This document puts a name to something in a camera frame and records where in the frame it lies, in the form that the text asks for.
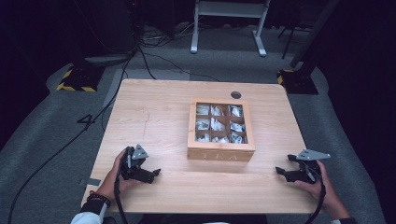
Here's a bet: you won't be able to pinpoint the black tripod legs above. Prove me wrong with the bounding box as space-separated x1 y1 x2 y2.
277 25 312 61

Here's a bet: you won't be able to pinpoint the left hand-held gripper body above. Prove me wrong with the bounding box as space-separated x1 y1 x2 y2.
120 144 150 181

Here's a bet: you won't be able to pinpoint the left hand-held gripper black cable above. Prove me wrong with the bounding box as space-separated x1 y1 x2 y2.
113 167 129 224

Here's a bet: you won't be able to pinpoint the grey tape strip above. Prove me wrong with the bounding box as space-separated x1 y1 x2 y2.
78 177 103 188

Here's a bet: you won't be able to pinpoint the grey flat stand base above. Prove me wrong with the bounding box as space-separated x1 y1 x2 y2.
83 53 131 66

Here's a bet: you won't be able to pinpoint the thin black floor cable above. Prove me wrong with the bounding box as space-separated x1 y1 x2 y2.
138 46 220 82

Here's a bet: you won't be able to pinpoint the right hand-held gripper black cable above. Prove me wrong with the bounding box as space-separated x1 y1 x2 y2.
304 175 327 224

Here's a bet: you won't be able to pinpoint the dark bead bracelet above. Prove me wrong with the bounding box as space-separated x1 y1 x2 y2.
86 190 112 208

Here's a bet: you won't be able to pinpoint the person's left hand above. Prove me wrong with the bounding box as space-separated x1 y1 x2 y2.
95 148 139 201

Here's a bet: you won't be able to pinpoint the hand-held gripper black cable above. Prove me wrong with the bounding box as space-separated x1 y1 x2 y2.
304 175 327 224
113 167 129 224

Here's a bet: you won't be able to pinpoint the person's right hand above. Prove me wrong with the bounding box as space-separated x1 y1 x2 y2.
293 160 351 220

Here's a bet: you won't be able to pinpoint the wooden compartment box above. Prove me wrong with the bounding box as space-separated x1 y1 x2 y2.
186 98 256 162

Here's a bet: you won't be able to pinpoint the white metal stand frame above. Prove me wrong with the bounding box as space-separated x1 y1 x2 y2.
190 0 272 58

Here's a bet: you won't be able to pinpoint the grey slanted pole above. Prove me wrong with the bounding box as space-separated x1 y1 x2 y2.
290 0 342 69

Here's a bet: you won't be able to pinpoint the bundle of floor cables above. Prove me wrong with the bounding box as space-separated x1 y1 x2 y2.
136 21 200 49

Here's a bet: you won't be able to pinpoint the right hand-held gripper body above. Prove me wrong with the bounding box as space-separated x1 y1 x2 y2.
290 148 332 185

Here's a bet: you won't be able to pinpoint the long black floor cable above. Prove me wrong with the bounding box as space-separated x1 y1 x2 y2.
7 50 138 224

